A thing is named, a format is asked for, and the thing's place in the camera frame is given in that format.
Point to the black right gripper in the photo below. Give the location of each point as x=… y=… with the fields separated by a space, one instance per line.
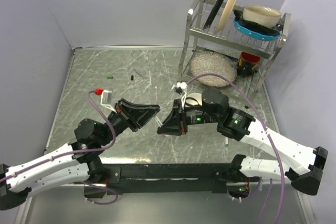
x=172 y=124

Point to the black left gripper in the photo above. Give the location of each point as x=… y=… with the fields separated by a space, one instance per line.
x=139 y=117

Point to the white orange marker pen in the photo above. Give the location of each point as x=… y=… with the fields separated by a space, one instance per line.
x=159 y=123

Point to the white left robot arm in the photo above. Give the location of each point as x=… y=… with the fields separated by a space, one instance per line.
x=77 y=161

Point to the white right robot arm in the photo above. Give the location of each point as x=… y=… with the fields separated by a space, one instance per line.
x=302 y=166

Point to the purple pen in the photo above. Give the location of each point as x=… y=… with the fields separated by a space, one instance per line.
x=139 y=73

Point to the red floral bowl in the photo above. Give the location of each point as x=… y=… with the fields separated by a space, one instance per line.
x=193 y=99

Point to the speckled round plate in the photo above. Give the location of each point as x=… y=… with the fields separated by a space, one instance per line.
x=212 y=62

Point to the red black mug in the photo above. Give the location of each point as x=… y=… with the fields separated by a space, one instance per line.
x=247 y=64

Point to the steel dish rack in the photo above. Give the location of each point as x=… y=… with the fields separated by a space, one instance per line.
x=230 y=42

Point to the black dish on rack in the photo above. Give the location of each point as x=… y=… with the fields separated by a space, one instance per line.
x=253 y=26

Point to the beige plate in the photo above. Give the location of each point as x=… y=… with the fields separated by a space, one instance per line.
x=225 y=15

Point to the blue dotted dish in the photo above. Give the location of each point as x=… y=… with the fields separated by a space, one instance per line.
x=254 y=34

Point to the cream bowl on rack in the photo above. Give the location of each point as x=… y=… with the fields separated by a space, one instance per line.
x=262 y=15

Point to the black square plate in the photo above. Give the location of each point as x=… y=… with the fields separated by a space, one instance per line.
x=212 y=14

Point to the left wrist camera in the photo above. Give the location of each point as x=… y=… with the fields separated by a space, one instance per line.
x=105 y=98

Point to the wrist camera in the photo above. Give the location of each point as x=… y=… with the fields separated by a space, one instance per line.
x=105 y=98
x=181 y=88

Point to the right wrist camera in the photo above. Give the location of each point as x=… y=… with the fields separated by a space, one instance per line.
x=181 y=88

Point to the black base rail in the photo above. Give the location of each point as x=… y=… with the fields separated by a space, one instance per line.
x=167 y=178

